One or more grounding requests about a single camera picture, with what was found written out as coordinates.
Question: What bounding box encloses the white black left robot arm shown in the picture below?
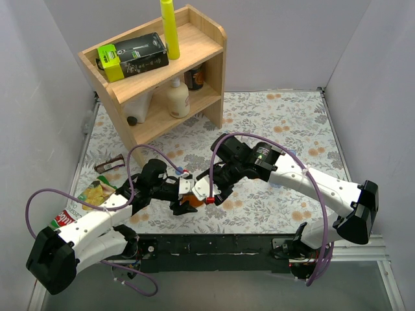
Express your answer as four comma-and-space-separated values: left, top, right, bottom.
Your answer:
26, 159, 195, 295

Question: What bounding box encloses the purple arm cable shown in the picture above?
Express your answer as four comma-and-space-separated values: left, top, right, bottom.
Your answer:
207, 132, 335, 288
25, 144, 187, 296

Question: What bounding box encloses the cream lotion pump bottle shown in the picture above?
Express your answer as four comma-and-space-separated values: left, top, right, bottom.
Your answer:
166, 77, 190, 119

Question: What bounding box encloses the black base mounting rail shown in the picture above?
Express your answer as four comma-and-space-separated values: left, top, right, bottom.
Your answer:
110, 233, 331, 282

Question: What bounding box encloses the floral patterned table mat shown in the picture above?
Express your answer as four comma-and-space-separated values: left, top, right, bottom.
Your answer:
69, 90, 370, 235

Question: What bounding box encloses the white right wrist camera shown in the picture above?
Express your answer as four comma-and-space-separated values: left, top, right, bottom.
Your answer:
192, 176, 219, 204

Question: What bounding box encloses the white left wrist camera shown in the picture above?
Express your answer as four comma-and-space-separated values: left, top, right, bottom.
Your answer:
178, 170, 195, 196

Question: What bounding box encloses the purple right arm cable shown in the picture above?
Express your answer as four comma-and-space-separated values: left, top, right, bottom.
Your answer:
207, 132, 335, 288

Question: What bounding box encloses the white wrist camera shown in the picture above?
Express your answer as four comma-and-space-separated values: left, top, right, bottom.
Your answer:
192, 176, 219, 204
178, 170, 195, 196

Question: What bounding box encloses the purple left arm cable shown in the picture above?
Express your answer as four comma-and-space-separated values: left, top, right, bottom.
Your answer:
25, 144, 187, 296

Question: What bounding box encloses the brown chocolate bar wrapper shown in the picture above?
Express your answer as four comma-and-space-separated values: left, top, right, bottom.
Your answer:
94, 154, 125, 174

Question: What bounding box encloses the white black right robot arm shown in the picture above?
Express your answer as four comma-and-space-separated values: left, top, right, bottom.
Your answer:
192, 133, 379, 259

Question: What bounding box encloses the black green product box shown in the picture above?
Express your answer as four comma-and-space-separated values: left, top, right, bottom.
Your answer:
95, 32, 169, 82

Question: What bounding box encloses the wooden shelf unit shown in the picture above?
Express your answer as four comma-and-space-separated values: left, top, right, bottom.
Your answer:
78, 5, 227, 166

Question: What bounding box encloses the blue label water bottle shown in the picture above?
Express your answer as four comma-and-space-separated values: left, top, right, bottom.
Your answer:
270, 183, 282, 189

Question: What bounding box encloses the white jug black cap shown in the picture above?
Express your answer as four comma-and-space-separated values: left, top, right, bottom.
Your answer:
123, 91, 153, 126

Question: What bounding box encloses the dark jar on shelf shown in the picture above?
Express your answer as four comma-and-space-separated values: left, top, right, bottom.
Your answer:
184, 64, 204, 91

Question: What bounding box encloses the orange juice bottle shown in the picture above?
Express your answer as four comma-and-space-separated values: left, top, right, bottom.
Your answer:
181, 194, 204, 208

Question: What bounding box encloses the yellow tall bottle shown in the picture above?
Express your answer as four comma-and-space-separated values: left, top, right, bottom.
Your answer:
160, 0, 180, 60

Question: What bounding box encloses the chips snack bag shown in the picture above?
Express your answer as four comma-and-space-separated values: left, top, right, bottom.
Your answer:
49, 176, 117, 229

